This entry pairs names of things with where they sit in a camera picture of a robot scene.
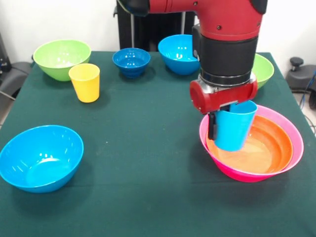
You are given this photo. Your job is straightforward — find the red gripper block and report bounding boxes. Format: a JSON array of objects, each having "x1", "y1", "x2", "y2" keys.
[{"x1": 189, "y1": 73, "x2": 258, "y2": 140}]

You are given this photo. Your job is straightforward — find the light blue plastic cup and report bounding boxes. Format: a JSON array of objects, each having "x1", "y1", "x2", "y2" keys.
[{"x1": 213, "y1": 100, "x2": 258, "y2": 152}]

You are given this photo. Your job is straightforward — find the orange plastic bowl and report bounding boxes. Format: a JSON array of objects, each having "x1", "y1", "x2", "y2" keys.
[{"x1": 206, "y1": 115, "x2": 294, "y2": 174}]

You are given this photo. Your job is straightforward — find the large pink plastic bowl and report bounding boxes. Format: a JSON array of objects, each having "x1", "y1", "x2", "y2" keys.
[{"x1": 199, "y1": 105, "x2": 305, "y2": 183}]

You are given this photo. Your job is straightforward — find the green plastic bowl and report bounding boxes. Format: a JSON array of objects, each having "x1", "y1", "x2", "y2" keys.
[
  {"x1": 33, "y1": 39, "x2": 92, "y2": 82},
  {"x1": 251, "y1": 53, "x2": 275, "y2": 90}
]

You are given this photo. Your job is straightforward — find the light blue plastic bowl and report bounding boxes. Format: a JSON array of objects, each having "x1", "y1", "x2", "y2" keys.
[
  {"x1": 158, "y1": 34, "x2": 201, "y2": 76},
  {"x1": 0, "y1": 125, "x2": 84, "y2": 194}
]

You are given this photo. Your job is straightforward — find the dark green tablecloth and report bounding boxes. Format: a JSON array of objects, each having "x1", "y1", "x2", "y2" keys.
[{"x1": 0, "y1": 51, "x2": 316, "y2": 237}]

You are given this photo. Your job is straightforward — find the black equipment with knob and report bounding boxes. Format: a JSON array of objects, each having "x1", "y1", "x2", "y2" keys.
[{"x1": 285, "y1": 57, "x2": 316, "y2": 111}]

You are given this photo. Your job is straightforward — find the small dark blue bowl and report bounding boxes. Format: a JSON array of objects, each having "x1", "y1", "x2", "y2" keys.
[{"x1": 112, "y1": 47, "x2": 151, "y2": 79}]

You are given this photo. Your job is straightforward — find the yellow plastic cup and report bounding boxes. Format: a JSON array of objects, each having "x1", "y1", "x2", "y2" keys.
[{"x1": 68, "y1": 63, "x2": 101, "y2": 103}]

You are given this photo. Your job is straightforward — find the grey chair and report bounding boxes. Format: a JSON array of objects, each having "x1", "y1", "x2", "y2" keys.
[{"x1": 0, "y1": 61, "x2": 33, "y2": 101}]

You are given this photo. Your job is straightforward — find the black device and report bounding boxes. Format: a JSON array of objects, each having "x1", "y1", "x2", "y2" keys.
[{"x1": 0, "y1": 32, "x2": 11, "y2": 75}]

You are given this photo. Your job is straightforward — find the blue cable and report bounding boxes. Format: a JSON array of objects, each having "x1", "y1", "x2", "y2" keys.
[{"x1": 299, "y1": 70, "x2": 316, "y2": 110}]

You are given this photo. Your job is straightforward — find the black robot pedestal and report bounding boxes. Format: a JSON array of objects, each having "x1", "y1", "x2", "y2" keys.
[{"x1": 113, "y1": 4, "x2": 198, "y2": 52}]

